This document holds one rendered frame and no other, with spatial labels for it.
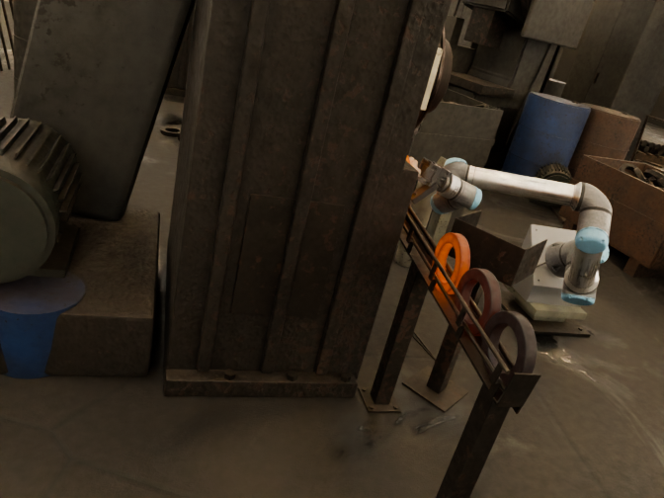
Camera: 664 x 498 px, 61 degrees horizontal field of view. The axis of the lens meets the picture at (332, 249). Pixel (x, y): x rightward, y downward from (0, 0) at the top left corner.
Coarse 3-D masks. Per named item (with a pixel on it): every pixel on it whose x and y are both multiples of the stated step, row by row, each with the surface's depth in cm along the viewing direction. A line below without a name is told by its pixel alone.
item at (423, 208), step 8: (424, 200) 309; (416, 208) 312; (424, 208) 311; (424, 216) 313; (424, 224) 316; (400, 248) 324; (400, 256) 325; (408, 256) 323; (400, 264) 326; (408, 264) 325
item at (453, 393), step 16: (464, 224) 193; (480, 240) 190; (496, 240) 187; (544, 240) 194; (480, 256) 191; (496, 256) 188; (512, 256) 184; (528, 256) 187; (496, 272) 189; (512, 272) 185; (528, 272) 195; (480, 288) 204; (448, 336) 214; (448, 352) 216; (448, 368) 217; (416, 384) 224; (432, 384) 223; (448, 384) 229; (432, 400) 217; (448, 400) 219
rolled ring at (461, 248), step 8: (440, 240) 173; (448, 240) 168; (456, 240) 163; (464, 240) 163; (440, 248) 172; (448, 248) 172; (456, 248) 162; (464, 248) 161; (440, 256) 174; (456, 256) 161; (464, 256) 160; (456, 264) 161; (464, 264) 160; (440, 272) 173; (456, 272) 160; (464, 272) 160; (440, 280) 170; (456, 280) 160; (448, 288) 164
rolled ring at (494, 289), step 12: (468, 276) 156; (480, 276) 150; (492, 276) 149; (456, 288) 161; (468, 288) 158; (492, 288) 146; (456, 300) 160; (468, 300) 160; (492, 300) 145; (492, 312) 145; (468, 324) 153; (480, 324) 148
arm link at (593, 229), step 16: (592, 208) 217; (592, 224) 214; (608, 224) 215; (576, 240) 218; (592, 240) 213; (608, 240) 215; (576, 256) 235; (592, 256) 227; (576, 272) 248; (592, 272) 243; (576, 288) 261; (592, 288) 260
